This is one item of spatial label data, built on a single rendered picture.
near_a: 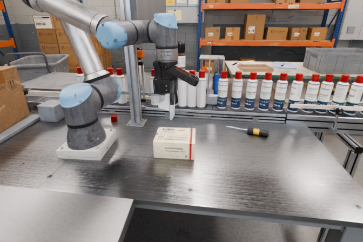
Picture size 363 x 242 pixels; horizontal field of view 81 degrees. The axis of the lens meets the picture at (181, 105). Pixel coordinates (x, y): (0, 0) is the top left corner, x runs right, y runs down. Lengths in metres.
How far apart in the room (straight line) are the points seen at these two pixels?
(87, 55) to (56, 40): 3.90
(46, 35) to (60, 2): 4.13
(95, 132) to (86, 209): 0.30
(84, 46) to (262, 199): 0.85
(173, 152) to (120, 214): 0.29
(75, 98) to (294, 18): 5.51
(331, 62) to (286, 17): 3.32
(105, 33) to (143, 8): 0.38
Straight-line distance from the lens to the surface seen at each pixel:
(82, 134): 0.91
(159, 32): 0.74
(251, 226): 1.49
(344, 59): 2.78
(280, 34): 5.10
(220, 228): 1.44
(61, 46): 4.84
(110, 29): 0.66
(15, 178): 0.97
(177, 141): 0.84
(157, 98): 1.21
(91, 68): 0.97
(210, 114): 1.18
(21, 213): 0.82
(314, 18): 6.13
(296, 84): 1.23
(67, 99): 0.87
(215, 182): 0.78
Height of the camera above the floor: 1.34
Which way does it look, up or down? 22 degrees down
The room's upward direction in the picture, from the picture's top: straight up
